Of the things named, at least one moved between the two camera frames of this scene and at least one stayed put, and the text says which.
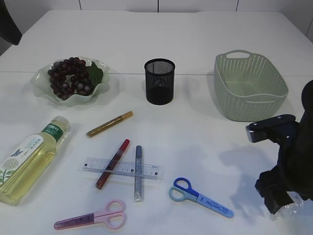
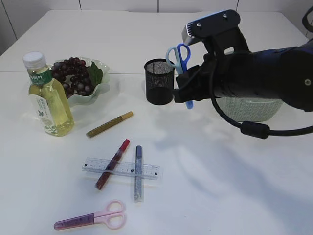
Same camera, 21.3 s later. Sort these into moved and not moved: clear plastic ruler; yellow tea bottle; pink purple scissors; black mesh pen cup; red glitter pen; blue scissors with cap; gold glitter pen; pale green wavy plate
Moved: yellow tea bottle; blue scissors with cap
Not moved: pink purple scissors; black mesh pen cup; red glitter pen; gold glitter pen; clear plastic ruler; pale green wavy plate
